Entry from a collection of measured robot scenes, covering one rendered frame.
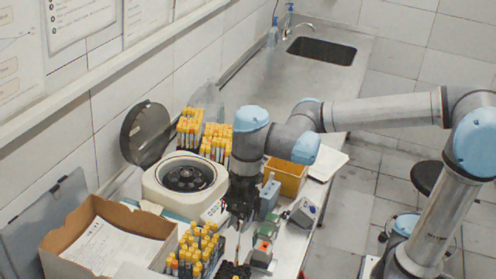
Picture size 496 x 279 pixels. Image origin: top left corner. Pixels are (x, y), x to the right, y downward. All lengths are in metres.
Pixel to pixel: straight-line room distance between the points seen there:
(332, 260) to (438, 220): 1.71
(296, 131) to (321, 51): 2.22
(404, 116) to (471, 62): 2.53
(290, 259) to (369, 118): 0.55
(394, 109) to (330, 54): 2.17
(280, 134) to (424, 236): 0.38
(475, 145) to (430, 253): 0.29
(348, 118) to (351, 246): 1.81
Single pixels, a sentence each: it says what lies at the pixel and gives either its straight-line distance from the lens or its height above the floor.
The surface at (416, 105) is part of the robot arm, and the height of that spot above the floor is 1.46.
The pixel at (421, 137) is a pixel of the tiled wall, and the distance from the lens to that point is 3.77.
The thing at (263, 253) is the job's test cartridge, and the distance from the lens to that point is 1.31.
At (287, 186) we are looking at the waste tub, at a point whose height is 0.92.
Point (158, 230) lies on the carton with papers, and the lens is 1.32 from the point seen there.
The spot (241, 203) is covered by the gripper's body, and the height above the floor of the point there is 1.19.
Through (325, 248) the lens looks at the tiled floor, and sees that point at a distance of 2.74.
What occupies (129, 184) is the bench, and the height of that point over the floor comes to 0.87.
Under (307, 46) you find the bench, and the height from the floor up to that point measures 0.81.
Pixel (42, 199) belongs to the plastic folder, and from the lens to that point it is 1.29.
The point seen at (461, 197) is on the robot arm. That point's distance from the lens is 0.98.
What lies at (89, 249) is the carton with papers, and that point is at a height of 0.94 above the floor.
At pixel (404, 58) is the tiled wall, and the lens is 3.52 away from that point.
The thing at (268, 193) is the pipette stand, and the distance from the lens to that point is 1.46.
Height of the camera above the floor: 1.88
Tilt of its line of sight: 32 degrees down
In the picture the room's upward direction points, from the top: 6 degrees clockwise
